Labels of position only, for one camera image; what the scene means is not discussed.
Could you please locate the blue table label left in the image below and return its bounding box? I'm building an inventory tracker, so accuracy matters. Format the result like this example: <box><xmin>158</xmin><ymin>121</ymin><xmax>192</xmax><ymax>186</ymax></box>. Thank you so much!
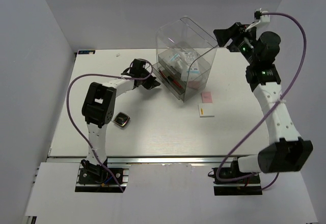
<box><xmin>77</xmin><ymin>50</ymin><xmax>95</xmax><ymax>55</ymax></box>

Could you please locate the white box yellow label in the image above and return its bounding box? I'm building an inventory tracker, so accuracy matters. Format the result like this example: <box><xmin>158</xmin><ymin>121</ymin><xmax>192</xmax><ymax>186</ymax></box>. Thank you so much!
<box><xmin>198</xmin><ymin>103</ymin><xmax>215</xmax><ymax>118</ymax></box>

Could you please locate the pink makeup box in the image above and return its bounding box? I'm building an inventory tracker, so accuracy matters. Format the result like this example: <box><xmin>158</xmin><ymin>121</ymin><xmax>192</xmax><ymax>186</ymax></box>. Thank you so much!
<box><xmin>201</xmin><ymin>92</ymin><xmax>213</xmax><ymax>103</ymax></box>

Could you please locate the aluminium table edge rail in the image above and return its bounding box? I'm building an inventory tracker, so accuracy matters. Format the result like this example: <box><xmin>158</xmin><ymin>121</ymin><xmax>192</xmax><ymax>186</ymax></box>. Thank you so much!
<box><xmin>45</xmin><ymin>154</ymin><xmax>288</xmax><ymax>167</ymax></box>

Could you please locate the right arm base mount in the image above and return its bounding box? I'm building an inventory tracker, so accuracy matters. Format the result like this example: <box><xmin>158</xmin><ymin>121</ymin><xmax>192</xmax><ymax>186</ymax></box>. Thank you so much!
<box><xmin>207</xmin><ymin>167</ymin><xmax>262</xmax><ymax>196</ymax></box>

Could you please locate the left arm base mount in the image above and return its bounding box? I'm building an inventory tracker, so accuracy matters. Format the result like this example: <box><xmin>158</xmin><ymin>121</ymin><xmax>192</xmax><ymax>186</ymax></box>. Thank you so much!
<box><xmin>75</xmin><ymin>159</ymin><xmax>128</xmax><ymax>193</ymax></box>

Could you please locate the clear acrylic makeup organizer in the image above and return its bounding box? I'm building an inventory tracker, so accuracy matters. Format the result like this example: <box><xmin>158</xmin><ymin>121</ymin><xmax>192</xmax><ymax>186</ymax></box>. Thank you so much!
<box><xmin>153</xmin><ymin>16</ymin><xmax>218</xmax><ymax>102</ymax></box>

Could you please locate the black square compact case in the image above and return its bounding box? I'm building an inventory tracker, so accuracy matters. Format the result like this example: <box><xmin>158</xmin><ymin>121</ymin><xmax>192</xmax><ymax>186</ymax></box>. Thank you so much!
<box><xmin>113</xmin><ymin>112</ymin><xmax>130</xmax><ymax>128</ymax></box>

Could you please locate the clear packet blue label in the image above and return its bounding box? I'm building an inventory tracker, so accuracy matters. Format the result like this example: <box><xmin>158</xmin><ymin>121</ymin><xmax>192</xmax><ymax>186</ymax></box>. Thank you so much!
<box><xmin>166</xmin><ymin>41</ymin><xmax>201</xmax><ymax>82</ymax></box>

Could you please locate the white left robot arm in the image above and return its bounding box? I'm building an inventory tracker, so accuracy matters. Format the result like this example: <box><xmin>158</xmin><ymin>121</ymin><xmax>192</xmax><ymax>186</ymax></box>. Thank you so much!
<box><xmin>81</xmin><ymin>59</ymin><xmax>160</xmax><ymax>183</ymax></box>

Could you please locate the red lip gloss black cap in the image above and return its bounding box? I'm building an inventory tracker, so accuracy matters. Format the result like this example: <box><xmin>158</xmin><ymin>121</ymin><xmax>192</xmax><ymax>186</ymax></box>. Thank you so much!
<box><xmin>158</xmin><ymin>69</ymin><xmax>173</xmax><ymax>84</ymax></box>

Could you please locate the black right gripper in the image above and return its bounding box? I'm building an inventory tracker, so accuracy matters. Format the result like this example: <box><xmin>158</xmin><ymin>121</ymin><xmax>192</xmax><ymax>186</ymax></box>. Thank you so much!
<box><xmin>212</xmin><ymin>22</ymin><xmax>258</xmax><ymax>65</ymax></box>

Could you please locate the red lip gloss tube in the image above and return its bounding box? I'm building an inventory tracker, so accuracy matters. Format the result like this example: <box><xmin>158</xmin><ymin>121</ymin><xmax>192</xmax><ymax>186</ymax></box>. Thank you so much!
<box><xmin>168</xmin><ymin>76</ymin><xmax>184</xmax><ymax>89</ymax></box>

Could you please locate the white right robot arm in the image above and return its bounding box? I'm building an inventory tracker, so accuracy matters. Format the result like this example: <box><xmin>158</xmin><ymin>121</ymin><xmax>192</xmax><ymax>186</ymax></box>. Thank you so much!
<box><xmin>213</xmin><ymin>22</ymin><xmax>313</xmax><ymax>183</ymax></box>

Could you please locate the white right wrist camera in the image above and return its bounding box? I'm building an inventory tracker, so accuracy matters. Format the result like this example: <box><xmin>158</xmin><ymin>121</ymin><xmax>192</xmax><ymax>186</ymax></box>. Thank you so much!
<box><xmin>245</xmin><ymin>8</ymin><xmax>270</xmax><ymax>32</ymax></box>

